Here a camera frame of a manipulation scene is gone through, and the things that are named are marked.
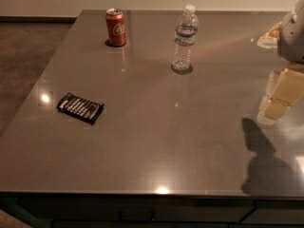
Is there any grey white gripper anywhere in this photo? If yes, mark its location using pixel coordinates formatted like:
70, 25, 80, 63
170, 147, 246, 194
258, 0, 304, 121

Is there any clear plastic water bottle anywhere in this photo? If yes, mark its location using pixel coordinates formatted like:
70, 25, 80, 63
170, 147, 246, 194
171, 5, 199, 74

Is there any red coca-cola can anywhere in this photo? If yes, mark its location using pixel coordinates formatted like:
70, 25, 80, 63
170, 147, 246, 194
105, 8, 126, 47

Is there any black rxbar chocolate wrapper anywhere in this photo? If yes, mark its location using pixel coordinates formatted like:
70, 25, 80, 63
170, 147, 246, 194
56, 92, 105, 125

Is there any dark drawer front with handle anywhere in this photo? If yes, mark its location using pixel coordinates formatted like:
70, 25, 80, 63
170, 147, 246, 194
19, 198, 254, 222

